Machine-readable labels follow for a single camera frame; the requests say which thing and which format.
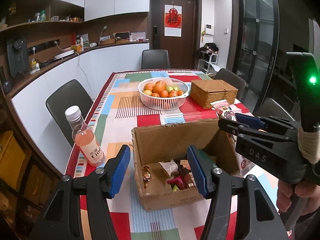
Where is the pink bear snack bar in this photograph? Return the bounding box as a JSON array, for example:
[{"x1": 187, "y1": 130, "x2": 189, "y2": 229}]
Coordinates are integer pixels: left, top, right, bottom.
[{"x1": 210, "y1": 99, "x2": 255, "y2": 177}]

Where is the dark chair left side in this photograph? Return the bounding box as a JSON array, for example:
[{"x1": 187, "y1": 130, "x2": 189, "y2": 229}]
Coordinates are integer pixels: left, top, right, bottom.
[{"x1": 46, "y1": 79, "x2": 93, "y2": 146}]

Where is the dark chair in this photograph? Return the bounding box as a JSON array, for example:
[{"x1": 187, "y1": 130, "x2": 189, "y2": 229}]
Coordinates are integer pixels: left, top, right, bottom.
[
  {"x1": 253, "y1": 98, "x2": 295, "y2": 121},
  {"x1": 46, "y1": 79, "x2": 93, "y2": 146},
  {"x1": 214, "y1": 68, "x2": 246, "y2": 101}
]

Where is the woven wicker basket box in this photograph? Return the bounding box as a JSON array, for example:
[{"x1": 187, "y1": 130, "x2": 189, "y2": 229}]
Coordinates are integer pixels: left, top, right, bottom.
[{"x1": 189, "y1": 79, "x2": 238, "y2": 109}]

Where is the black coffee machine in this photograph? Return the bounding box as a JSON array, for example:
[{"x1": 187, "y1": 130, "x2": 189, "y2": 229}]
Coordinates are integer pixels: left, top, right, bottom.
[{"x1": 7, "y1": 37, "x2": 30, "y2": 77}]

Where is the dark wooden door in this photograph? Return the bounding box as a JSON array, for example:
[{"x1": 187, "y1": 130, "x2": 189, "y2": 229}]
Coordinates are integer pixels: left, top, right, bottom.
[{"x1": 148, "y1": 0, "x2": 202, "y2": 69}]

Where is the black cracker packet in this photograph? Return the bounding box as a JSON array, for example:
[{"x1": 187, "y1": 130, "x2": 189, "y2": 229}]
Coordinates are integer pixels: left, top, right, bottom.
[{"x1": 179, "y1": 162, "x2": 196, "y2": 188}]

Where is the gold fortune biscuit packet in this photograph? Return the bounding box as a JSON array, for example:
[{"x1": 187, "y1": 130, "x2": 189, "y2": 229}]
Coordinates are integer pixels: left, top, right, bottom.
[{"x1": 180, "y1": 159, "x2": 191, "y2": 171}]

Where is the dark chair far end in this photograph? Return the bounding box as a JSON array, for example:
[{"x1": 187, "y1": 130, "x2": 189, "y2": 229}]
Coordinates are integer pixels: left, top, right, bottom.
[{"x1": 141, "y1": 49, "x2": 170, "y2": 70}]

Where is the foil candy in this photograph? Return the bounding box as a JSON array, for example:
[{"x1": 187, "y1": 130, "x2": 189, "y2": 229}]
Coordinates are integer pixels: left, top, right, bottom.
[{"x1": 142, "y1": 165, "x2": 151, "y2": 189}]

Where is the red fu door poster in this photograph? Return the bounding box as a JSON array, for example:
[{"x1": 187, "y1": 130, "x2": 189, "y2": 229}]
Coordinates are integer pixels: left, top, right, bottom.
[{"x1": 164, "y1": 4, "x2": 182, "y2": 37}]

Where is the person right hand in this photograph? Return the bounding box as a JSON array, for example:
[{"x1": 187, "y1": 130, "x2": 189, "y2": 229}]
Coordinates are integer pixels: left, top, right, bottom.
[{"x1": 276, "y1": 180, "x2": 320, "y2": 215}]

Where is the pink red jelly packet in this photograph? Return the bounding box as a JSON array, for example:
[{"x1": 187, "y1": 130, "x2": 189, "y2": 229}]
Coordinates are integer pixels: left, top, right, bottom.
[{"x1": 167, "y1": 175, "x2": 185, "y2": 190}]

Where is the white silver snack pouch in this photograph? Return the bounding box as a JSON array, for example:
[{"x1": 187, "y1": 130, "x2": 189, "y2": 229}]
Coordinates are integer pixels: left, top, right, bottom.
[{"x1": 159, "y1": 160, "x2": 178, "y2": 178}]

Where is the white fruit basket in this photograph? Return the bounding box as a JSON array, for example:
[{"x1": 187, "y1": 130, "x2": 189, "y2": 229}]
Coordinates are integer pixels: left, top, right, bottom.
[{"x1": 138, "y1": 77, "x2": 190, "y2": 111}]

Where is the green lollipop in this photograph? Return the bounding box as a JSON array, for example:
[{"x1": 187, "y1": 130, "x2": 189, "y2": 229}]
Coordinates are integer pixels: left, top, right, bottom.
[{"x1": 172, "y1": 185, "x2": 180, "y2": 192}]

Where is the dark chair right far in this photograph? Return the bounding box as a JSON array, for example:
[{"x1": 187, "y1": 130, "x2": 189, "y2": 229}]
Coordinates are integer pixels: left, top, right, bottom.
[{"x1": 214, "y1": 68, "x2": 246, "y2": 101}]

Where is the brown cardboard box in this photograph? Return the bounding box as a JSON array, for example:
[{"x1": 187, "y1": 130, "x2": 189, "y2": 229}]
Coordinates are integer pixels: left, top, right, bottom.
[{"x1": 132, "y1": 119, "x2": 240, "y2": 212}]

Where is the dark chair right near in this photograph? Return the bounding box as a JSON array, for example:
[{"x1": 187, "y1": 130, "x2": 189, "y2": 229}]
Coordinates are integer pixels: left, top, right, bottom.
[{"x1": 253, "y1": 98, "x2": 295, "y2": 121}]

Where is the colourful patchwork tablecloth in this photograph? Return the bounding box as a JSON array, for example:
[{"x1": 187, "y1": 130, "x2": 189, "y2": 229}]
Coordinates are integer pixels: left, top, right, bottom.
[{"x1": 64, "y1": 69, "x2": 278, "y2": 240}]

